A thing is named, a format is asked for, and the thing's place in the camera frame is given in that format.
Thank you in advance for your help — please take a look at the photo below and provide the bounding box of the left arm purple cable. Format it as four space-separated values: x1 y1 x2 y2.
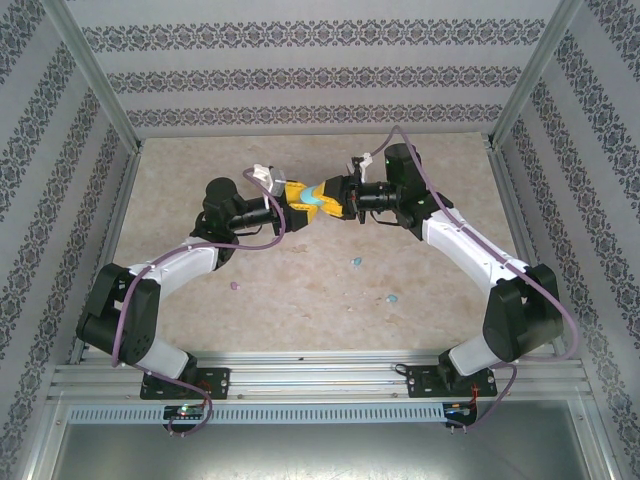
110 168 287 439

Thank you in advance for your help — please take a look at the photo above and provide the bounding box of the aluminium frame post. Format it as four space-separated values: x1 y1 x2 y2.
40 0 144 152
488 0 586 149

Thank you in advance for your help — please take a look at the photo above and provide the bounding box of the grey metal sheet tray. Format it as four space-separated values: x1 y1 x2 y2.
27 422 614 480

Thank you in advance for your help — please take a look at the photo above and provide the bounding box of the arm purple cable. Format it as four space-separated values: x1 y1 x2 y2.
110 168 287 439
367 124 581 436

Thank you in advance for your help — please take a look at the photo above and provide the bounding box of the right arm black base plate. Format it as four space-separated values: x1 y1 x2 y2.
403 364 499 400

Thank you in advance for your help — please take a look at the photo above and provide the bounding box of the slotted grey cable duct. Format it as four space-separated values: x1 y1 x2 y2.
67 402 446 424

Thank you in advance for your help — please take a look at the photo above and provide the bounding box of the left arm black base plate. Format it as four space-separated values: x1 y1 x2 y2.
139 367 232 401

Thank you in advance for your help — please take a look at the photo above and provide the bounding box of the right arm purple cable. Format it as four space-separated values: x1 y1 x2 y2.
367 124 581 436

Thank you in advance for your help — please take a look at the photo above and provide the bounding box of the aluminium table side rail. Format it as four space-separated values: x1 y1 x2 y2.
67 149 146 364
485 144 569 359

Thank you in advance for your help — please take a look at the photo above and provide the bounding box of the blue earbud charging case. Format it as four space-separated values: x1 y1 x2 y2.
298 183 327 208

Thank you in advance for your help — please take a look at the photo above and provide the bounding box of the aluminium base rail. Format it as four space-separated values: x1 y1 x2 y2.
49 349 586 401

